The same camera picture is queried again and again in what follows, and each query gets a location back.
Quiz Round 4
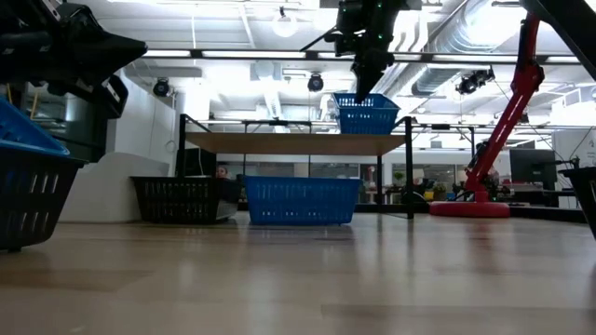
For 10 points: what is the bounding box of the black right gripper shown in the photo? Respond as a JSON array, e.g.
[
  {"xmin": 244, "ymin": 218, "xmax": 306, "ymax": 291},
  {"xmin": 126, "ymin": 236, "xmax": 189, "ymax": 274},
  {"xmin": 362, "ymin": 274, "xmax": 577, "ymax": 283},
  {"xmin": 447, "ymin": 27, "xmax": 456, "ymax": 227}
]
[{"xmin": 320, "ymin": 0, "xmax": 423, "ymax": 104}]

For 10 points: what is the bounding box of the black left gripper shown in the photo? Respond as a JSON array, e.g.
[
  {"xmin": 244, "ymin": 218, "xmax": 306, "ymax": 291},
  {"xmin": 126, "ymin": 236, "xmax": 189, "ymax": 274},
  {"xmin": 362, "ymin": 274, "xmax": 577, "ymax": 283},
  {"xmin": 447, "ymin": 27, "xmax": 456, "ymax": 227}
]
[{"xmin": 0, "ymin": 0, "xmax": 148, "ymax": 120}]

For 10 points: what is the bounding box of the blue plastic basket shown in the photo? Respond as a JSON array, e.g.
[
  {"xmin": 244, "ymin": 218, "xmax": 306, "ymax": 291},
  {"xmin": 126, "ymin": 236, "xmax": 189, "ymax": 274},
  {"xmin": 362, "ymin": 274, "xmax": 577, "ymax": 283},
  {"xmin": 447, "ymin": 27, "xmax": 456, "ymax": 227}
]
[
  {"xmin": 332, "ymin": 92, "xmax": 401, "ymax": 136},
  {"xmin": 242, "ymin": 175, "xmax": 362, "ymax": 227},
  {"xmin": 0, "ymin": 96, "xmax": 71, "ymax": 157}
]

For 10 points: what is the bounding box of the black plastic basket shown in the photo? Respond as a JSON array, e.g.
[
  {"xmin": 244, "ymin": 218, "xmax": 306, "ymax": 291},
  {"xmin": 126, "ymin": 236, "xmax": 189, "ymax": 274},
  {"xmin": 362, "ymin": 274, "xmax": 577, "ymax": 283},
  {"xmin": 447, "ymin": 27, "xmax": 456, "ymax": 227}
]
[
  {"xmin": 0, "ymin": 146, "xmax": 88, "ymax": 253},
  {"xmin": 129, "ymin": 175, "xmax": 242, "ymax": 225}
]

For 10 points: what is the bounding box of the black screen behind shelf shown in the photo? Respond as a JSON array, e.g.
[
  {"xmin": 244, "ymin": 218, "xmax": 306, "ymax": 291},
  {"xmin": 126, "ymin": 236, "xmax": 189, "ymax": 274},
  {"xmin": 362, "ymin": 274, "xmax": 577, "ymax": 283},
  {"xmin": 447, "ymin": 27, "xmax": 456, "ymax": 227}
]
[{"xmin": 175, "ymin": 147, "xmax": 218, "ymax": 179}]

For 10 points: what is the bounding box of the white dome pendant lamp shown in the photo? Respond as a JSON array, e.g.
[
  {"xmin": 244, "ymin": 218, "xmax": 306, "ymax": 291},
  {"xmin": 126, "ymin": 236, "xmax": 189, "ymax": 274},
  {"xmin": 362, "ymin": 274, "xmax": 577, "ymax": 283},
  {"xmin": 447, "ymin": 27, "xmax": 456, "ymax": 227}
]
[{"xmin": 271, "ymin": 5, "xmax": 300, "ymax": 39}]

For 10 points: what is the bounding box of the black ceiling track light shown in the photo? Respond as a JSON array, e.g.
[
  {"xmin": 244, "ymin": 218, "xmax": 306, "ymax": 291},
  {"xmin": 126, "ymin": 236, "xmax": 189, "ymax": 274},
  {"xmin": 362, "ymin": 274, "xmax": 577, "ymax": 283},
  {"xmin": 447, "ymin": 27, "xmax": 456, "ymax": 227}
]
[{"xmin": 454, "ymin": 68, "xmax": 496, "ymax": 96}]

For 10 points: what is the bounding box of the black beam with light strips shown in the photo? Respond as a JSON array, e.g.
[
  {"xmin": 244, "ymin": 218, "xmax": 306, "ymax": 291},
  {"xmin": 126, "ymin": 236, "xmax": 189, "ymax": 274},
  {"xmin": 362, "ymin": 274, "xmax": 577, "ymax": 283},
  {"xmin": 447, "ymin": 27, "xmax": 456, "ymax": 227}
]
[{"xmin": 142, "ymin": 47, "xmax": 596, "ymax": 65}]

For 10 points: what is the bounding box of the black computer monitor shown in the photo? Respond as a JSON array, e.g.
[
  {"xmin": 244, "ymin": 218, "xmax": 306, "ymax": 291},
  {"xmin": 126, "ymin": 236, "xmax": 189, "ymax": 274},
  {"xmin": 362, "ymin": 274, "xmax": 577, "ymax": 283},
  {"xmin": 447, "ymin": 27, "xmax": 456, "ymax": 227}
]
[{"xmin": 508, "ymin": 148, "xmax": 559, "ymax": 185}]

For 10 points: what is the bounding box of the yellow hanging cable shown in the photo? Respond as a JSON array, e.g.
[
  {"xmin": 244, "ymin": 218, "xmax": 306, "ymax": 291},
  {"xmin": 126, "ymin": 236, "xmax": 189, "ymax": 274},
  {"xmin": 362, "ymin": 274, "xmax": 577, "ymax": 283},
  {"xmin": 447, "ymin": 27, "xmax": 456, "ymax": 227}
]
[{"xmin": 3, "ymin": 82, "xmax": 42, "ymax": 120}]

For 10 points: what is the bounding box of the silver ventilation duct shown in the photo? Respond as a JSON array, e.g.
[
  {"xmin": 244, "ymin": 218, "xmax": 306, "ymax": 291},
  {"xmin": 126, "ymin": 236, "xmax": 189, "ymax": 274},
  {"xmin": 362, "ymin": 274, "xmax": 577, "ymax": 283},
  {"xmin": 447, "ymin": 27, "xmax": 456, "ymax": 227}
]
[{"xmin": 388, "ymin": 0, "xmax": 527, "ymax": 97}]

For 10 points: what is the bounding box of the wooden shelf with black frame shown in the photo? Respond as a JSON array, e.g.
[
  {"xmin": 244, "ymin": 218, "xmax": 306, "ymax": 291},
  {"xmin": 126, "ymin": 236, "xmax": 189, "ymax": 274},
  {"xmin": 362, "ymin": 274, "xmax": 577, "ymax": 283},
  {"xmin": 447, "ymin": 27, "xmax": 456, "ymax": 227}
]
[{"xmin": 175, "ymin": 114, "xmax": 415, "ymax": 221}]

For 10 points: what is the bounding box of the black metal rig frame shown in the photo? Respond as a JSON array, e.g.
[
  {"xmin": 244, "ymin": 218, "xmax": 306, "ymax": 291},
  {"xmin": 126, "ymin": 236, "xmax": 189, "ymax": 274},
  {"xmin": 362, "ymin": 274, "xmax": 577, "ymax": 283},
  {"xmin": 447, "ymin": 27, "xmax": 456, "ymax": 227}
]
[{"xmin": 356, "ymin": 200, "xmax": 589, "ymax": 224}]

